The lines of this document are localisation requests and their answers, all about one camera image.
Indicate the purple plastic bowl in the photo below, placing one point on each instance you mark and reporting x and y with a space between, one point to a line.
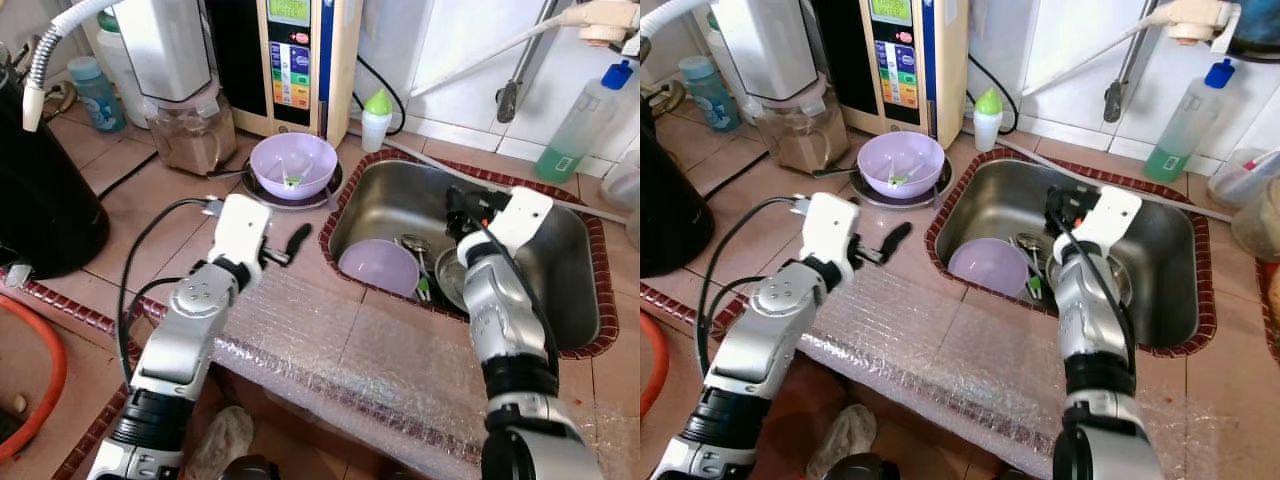
885 160
985 268
375 268
275 160

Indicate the stainless steel bowl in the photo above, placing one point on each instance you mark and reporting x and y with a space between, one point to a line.
300 204
1122 282
910 202
448 280

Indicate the stainless steel sink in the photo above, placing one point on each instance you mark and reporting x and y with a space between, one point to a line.
400 200
1000 200

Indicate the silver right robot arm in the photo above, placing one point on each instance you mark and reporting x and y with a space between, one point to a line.
505 320
1085 320

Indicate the black round bin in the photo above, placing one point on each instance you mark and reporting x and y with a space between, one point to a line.
45 200
670 210

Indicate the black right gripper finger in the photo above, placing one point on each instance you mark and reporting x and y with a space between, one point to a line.
466 241
1052 210
453 210
1064 241

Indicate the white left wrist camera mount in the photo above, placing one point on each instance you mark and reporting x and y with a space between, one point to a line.
830 225
240 225

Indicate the white faucet spout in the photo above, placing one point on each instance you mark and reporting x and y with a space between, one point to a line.
600 20
1195 15

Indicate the black robot foot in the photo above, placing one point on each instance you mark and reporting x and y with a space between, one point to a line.
250 468
860 468

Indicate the beige water ionizer machine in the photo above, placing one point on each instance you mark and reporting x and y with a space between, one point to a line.
290 80
895 80

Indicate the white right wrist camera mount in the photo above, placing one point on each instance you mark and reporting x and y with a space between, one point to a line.
520 215
1112 215

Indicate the clear soap bottle blue cap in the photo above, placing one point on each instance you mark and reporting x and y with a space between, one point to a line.
1185 130
575 130

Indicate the white plastic jar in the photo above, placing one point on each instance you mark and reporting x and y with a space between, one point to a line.
120 65
730 70

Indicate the white crumpled cloth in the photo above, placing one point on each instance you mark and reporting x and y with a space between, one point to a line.
225 435
845 435

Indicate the round glass jar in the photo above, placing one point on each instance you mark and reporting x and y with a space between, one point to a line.
1258 225

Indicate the bubble wrap sheet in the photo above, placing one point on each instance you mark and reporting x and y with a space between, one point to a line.
330 350
930 350

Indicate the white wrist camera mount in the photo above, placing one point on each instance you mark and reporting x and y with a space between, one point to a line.
240 225
1112 215
520 215
830 225

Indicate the green plastic utensil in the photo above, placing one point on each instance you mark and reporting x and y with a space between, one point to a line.
1035 287
422 288

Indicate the teal plastic bottle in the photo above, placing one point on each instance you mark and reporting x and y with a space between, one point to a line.
710 100
98 100

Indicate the glass jar with brown contents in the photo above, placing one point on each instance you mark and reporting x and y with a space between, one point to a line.
190 140
795 140

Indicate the dark cooking pot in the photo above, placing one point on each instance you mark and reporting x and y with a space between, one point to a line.
1255 30

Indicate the clear plastic container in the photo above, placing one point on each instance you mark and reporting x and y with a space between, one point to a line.
622 185
1240 185

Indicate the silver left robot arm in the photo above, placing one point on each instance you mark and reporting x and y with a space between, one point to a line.
190 330
780 330

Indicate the white water filter appliance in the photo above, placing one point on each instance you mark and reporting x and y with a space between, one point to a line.
770 45
165 45

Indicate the metal spoon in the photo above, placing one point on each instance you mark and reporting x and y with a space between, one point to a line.
1025 242
412 243

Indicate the thin white pipe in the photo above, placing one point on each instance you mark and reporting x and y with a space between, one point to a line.
1180 203
420 158

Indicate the small white bottle green cap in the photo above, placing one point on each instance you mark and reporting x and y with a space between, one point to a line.
987 128
375 128

